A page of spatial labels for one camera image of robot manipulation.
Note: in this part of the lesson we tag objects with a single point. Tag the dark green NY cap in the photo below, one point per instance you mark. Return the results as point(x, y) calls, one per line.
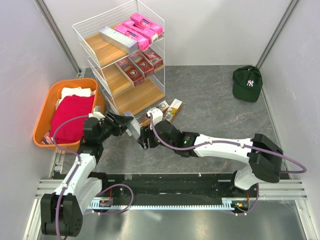
point(247, 83)

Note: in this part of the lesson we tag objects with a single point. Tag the red 3D box on shelf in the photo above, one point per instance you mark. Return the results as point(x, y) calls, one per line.
point(155, 59)

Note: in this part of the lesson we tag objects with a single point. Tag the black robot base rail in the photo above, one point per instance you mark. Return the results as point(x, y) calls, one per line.
point(215, 185)

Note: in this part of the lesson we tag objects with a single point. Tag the red 3D toothpaste box floor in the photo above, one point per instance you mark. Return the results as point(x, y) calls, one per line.
point(130, 71)

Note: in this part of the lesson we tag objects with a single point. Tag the torn silver R&O toothpaste box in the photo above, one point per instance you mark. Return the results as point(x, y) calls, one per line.
point(144, 120)

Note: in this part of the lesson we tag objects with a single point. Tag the pink toothpaste box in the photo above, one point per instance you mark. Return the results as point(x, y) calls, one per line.
point(145, 23)
point(142, 42)
point(145, 32)

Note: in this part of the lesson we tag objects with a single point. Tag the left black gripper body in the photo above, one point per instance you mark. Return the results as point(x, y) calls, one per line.
point(111, 127)

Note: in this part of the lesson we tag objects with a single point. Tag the orange silver R&O toothpaste box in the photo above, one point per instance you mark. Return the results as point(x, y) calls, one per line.
point(172, 111)

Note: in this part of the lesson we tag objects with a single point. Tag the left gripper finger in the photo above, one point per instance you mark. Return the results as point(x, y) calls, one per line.
point(122, 128)
point(118, 119)

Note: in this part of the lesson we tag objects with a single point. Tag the silver Protefix toothpaste box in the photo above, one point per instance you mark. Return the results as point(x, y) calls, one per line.
point(119, 40)

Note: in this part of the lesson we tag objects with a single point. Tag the red folded cloth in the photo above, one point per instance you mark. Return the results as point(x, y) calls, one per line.
point(67, 123)

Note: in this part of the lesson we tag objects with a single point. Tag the red 3D toothpaste box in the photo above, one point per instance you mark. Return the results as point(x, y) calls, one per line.
point(140, 61)

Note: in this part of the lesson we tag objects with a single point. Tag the white wire wooden shelf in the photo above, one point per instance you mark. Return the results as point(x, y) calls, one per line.
point(102, 56)

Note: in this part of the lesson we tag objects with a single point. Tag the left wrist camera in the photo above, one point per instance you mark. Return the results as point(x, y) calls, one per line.
point(96, 113)

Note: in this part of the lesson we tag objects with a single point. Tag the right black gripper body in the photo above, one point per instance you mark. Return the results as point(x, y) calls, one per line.
point(154, 142)

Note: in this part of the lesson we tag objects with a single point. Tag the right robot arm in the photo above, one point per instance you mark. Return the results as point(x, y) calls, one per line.
point(261, 156)

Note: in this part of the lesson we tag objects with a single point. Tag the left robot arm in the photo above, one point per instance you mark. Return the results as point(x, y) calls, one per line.
point(62, 211)

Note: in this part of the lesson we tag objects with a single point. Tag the orange plastic tub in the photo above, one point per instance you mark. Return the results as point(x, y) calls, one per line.
point(43, 124)

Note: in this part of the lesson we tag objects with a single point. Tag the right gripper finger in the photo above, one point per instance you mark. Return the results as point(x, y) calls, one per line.
point(143, 143)
point(146, 133)

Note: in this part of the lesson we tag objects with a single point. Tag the silver grey toothpaste box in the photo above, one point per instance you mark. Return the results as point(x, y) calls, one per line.
point(134, 127)

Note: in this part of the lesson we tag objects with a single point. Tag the white folded cloth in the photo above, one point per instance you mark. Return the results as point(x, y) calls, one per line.
point(77, 91)

